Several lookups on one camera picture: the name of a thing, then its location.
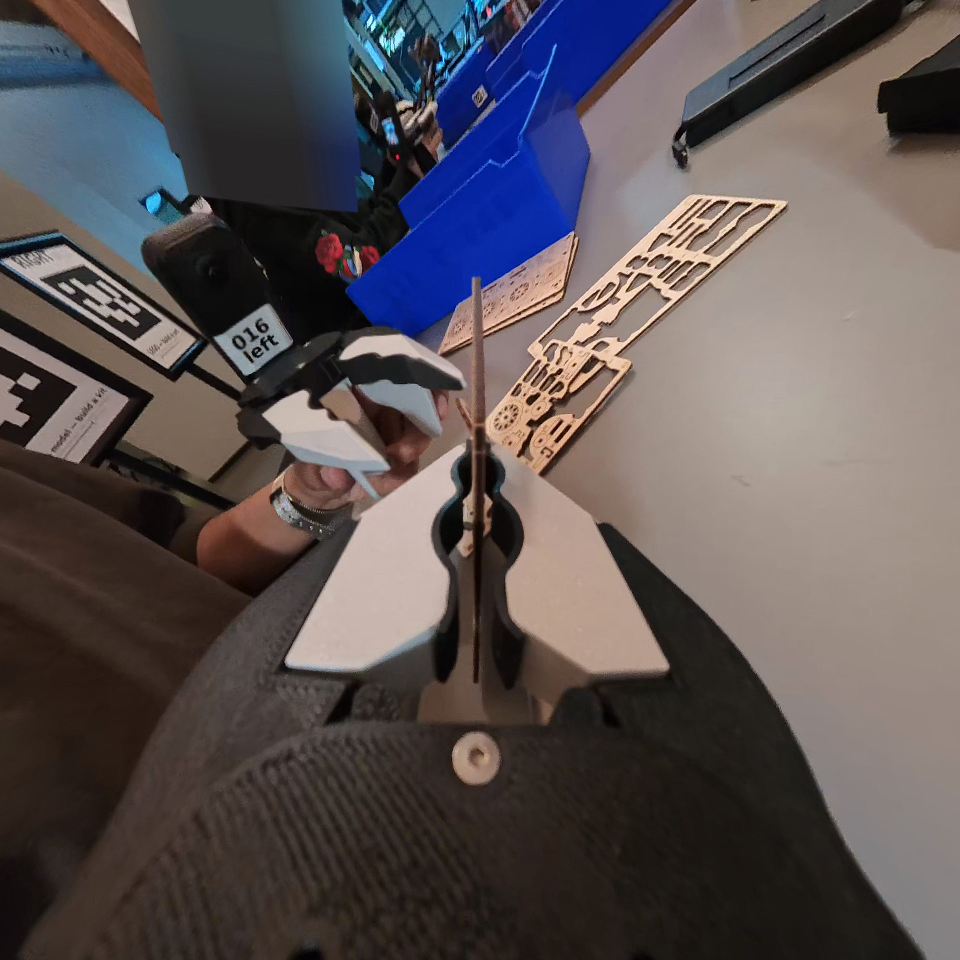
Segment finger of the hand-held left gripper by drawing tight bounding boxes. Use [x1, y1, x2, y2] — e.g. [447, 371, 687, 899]
[262, 390, 391, 502]
[337, 327, 468, 438]

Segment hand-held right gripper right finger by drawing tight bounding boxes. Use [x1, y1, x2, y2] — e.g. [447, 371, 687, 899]
[483, 448, 670, 691]

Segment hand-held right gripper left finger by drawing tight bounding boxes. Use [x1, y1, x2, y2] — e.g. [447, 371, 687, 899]
[285, 442, 477, 685]

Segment wooden sheet with round holes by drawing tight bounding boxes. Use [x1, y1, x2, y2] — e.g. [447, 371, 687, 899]
[453, 276, 496, 685]

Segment wooden gear parts sheet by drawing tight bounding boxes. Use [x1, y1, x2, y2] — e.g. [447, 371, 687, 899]
[486, 352, 633, 475]

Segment person's left hand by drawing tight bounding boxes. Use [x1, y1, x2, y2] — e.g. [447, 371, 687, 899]
[288, 390, 451, 520]

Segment framed marker sign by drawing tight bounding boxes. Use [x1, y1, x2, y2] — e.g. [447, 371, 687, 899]
[0, 311, 155, 468]
[0, 231, 207, 382]

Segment stack of wooden parts sheets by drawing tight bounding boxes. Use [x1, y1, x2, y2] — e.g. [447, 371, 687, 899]
[438, 231, 581, 355]

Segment blue plastic bin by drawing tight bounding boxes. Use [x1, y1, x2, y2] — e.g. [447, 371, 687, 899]
[435, 0, 676, 136]
[347, 45, 591, 335]

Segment large emptied wooden parts sheet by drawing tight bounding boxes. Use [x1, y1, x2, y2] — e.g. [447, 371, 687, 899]
[528, 193, 789, 361]

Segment wooden beam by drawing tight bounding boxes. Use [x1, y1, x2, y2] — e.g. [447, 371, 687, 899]
[30, 0, 162, 121]

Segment olive brown sweater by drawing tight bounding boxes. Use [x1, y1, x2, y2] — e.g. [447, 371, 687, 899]
[0, 438, 252, 960]

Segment black flat case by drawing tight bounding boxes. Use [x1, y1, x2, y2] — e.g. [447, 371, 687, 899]
[671, 0, 909, 168]

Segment black box with orange print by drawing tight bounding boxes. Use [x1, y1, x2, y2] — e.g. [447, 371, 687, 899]
[877, 52, 960, 136]

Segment silver wrist bracelet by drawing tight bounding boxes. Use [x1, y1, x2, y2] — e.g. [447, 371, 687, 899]
[270, 471, 355, 541]

